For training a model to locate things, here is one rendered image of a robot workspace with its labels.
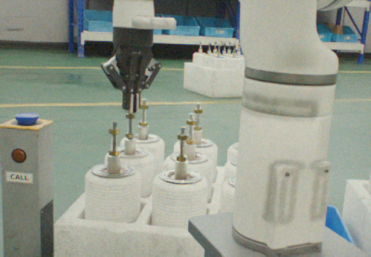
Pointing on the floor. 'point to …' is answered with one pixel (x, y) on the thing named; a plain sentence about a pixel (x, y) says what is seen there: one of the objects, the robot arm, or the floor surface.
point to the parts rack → (216, 16)
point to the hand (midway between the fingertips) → (131, 102)
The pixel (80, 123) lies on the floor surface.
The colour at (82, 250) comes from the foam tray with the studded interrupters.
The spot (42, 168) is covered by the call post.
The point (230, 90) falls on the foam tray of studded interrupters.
